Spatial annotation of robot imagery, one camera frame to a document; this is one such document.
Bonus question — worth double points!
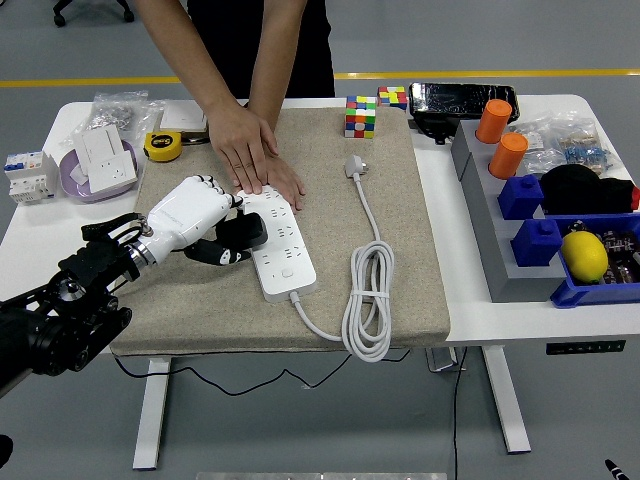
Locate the black table control panel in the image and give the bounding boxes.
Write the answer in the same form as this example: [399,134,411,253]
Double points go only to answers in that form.
[544,339,627,356]

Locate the person's right hand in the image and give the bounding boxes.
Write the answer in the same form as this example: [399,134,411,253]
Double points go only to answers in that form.
[205,101,280,196]

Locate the white socket back panel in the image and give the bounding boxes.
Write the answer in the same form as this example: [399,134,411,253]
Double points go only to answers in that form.
[72,124,126,174]

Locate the white flat switch plate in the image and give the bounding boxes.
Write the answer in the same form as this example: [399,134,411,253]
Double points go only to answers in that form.
[158,102,209,134]

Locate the orange cylinder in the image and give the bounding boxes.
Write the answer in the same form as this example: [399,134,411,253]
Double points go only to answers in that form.
[488,132,529,180]
[474,98,512,144]

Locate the blue plastic bin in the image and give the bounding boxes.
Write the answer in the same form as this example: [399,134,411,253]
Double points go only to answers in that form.
[549,212,640,309]

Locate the purple plate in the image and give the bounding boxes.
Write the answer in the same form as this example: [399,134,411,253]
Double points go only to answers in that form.
[58,139,139,204]

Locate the blue square block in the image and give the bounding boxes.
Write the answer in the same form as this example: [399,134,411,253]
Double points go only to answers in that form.
[497,173,545,221]
[509,218,564,267]

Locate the black plug cord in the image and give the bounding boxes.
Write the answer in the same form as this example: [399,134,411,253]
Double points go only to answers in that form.
[112,348,412,398]

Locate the black plug adapter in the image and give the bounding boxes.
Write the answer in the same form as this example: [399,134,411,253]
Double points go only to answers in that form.
[214,212,270,251]

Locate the yellow lemon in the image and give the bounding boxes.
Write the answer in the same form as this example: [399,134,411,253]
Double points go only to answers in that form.
[559,231,610,284]

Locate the plastic bag of clips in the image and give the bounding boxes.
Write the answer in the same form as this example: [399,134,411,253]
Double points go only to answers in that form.
[557,112,624,179]

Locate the yellow tape measure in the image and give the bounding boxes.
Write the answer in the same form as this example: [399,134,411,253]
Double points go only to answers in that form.
[142,130,184,164]

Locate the black cloth with red patch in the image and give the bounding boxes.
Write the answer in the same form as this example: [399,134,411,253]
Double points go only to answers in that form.
[538,163,640,216]

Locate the black hanging cable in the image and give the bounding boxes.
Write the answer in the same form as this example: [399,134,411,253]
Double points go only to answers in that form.
[451,347,470,480]

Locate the white power strip cord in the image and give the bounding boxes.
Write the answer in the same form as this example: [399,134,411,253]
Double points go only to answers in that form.
[288,153,396,363]

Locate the grey-brown mat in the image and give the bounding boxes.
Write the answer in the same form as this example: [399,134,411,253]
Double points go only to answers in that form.
[102,105,451,357]

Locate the person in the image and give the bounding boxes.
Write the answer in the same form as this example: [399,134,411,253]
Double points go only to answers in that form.
[185,0,335,100]

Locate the clear bag of small parts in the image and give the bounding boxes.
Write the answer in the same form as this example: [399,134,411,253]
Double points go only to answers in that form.
[509,119,566,175]

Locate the white power strip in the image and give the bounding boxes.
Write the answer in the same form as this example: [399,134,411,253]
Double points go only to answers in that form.
[235,184,319,304]

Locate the grey stepped block base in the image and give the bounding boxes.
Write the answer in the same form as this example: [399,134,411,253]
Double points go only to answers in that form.
[449,119,569,305]

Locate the black office chair base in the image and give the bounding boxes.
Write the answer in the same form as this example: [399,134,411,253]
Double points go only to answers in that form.
[52,0,135,29]

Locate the plastic bag of metal parts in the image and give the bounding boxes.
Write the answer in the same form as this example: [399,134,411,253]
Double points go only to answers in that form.
[89,90,166,144]

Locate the white wall socket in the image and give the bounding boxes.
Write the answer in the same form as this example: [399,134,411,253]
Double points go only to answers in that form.
[87,152,139,195]

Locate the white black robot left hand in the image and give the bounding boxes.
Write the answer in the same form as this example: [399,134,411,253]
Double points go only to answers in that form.
[133,173,253,267]

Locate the large colourful puzzle cube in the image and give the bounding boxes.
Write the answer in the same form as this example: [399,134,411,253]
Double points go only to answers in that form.
[343,94,377,140]

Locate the white circuit breaker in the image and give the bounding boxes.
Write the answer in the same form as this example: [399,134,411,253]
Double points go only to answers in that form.
[3,150,60,206]

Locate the person's left hand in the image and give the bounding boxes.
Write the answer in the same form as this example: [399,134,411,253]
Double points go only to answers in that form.
[264,154,306,214]

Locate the black glossy phone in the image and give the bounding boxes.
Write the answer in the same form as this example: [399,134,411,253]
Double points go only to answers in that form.
[407,82,520,121]

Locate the white table leg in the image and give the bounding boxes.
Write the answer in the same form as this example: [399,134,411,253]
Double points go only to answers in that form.
[132,355,172,472]
[482,344,531,455]

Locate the small colourful puzzle cube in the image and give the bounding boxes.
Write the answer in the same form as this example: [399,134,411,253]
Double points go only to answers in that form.
[376,85,407,111]

